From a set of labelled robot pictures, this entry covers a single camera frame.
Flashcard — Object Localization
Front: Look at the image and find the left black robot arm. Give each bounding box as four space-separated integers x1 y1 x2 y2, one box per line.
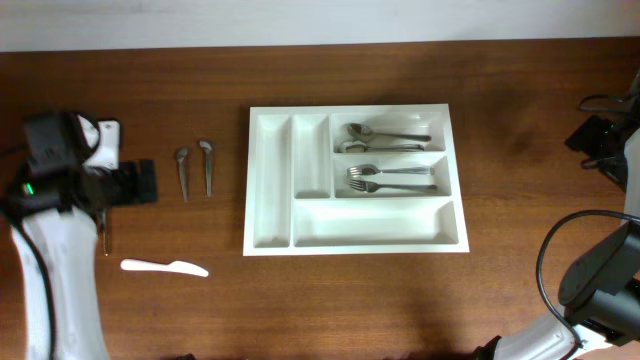
1 111 158 359

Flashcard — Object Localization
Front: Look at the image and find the white plastic knife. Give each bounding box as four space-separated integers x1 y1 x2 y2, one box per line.
120 259 209 278

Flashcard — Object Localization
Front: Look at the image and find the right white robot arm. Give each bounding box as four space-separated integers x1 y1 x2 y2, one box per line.
472 81 639 360

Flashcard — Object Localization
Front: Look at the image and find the steel chopstick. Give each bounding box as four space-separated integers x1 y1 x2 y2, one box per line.
99 209 112 256

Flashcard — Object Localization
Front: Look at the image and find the steel fork nearer tray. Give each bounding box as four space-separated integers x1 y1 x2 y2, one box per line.
346 164 435 177

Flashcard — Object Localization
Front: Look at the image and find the white plastic cutlery tray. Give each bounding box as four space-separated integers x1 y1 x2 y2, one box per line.
243 104 469 256

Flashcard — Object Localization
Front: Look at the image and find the small steel spoon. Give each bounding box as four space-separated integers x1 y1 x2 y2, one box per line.
175 147 190 202
199 140 214 197

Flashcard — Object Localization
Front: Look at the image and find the steel fork farther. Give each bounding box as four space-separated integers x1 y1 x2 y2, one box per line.
347 179 438 193

